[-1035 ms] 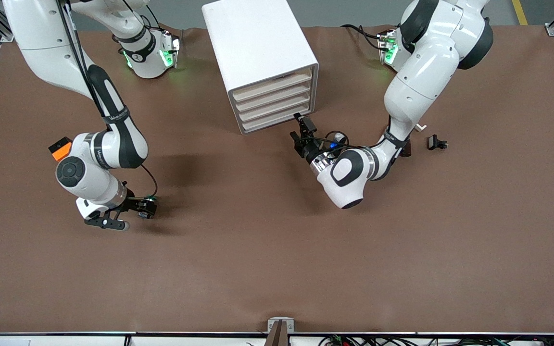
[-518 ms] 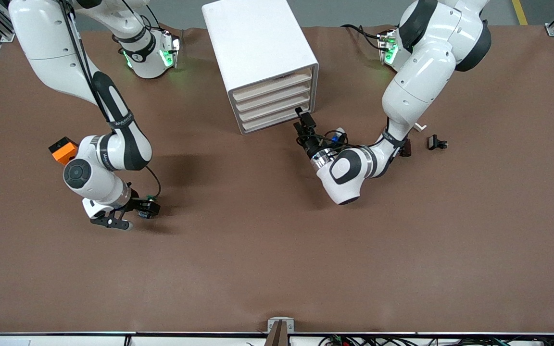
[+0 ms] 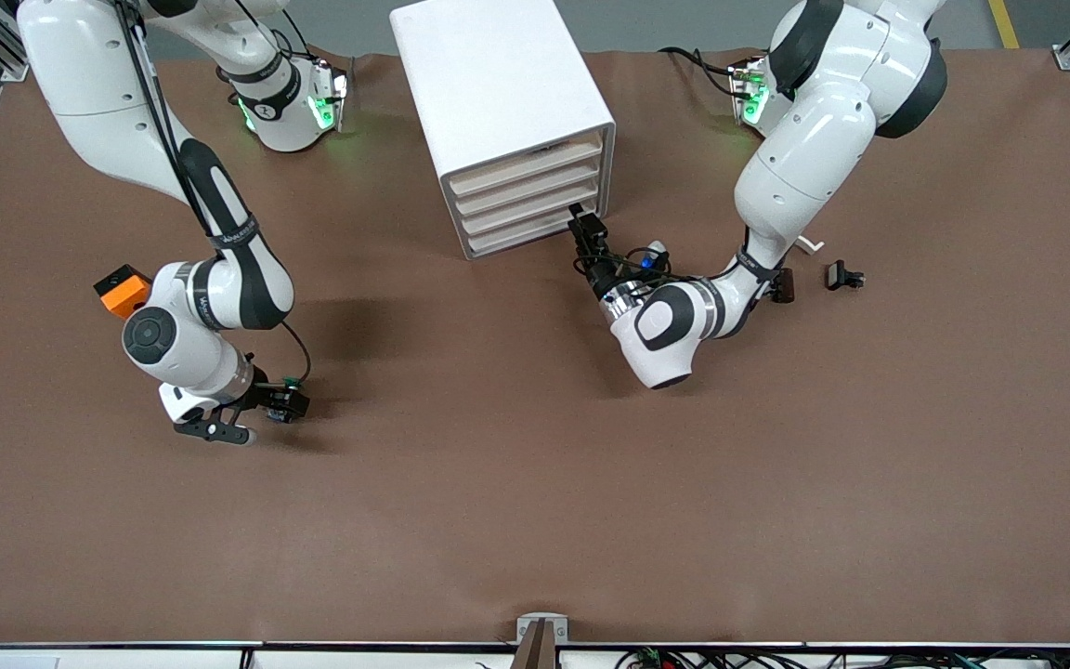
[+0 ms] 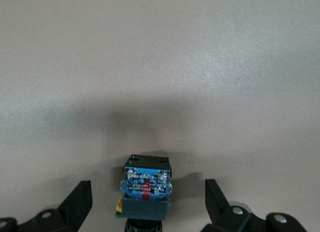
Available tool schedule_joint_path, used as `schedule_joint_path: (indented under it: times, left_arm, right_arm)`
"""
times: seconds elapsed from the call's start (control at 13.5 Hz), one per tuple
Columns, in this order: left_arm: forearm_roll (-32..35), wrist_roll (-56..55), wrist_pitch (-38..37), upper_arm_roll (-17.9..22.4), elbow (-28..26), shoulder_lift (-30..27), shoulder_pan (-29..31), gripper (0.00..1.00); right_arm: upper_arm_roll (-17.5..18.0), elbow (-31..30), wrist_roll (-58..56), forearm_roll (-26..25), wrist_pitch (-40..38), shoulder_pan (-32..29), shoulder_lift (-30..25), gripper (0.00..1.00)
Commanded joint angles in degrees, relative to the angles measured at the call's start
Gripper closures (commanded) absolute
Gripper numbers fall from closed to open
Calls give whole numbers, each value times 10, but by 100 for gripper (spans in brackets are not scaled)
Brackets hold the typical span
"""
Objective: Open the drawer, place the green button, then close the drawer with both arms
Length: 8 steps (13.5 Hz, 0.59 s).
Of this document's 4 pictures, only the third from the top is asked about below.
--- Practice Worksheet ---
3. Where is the orange block with hole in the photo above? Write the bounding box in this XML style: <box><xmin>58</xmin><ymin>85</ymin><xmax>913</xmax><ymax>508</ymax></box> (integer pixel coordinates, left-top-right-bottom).
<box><xmin>93</xmin><ymin>264</ymin><xmax>154</xmax><ymax>320</ymax></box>

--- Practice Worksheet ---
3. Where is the brown table cover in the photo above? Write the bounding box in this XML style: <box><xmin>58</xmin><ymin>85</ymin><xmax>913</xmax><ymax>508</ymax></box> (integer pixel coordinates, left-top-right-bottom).
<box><xmin>0</xmin><ymin>48</ymin><xmax>1070</xmax><ymax>647</ymax></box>

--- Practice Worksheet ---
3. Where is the black arm base cable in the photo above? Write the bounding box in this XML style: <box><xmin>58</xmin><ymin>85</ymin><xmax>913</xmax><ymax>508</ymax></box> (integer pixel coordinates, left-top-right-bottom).
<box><xmin>238</xmin><ymin>0</ymin><xmax>315</xmax><ymax>61</ymax></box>
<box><xmin>659</xmin><ymin>45</ymin><xmax>742</xmax><ymax>98</ymax></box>

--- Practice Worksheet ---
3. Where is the white table edge rail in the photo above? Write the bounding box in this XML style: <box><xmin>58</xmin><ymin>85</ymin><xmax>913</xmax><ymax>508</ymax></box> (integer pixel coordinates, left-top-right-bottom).
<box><xmin>0</xmin><ymin>641</ymin><xmax>1070</xmax><ymax>669</ymax></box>

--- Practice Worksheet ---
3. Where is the grey metal bracket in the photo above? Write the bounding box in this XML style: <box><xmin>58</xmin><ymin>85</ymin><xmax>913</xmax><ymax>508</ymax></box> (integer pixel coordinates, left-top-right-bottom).
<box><xmin>515</xmin><ymin>612</ymin><xmax>570</xmax><ymax>645</ymax></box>

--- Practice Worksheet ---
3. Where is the black cable bundle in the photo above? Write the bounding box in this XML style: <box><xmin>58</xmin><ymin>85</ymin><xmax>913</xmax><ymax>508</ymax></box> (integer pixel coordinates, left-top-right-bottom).
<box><xmin>614</xmin><ymin>648</ymin><xmax>1070</xmax><ymax>669</ymax></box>

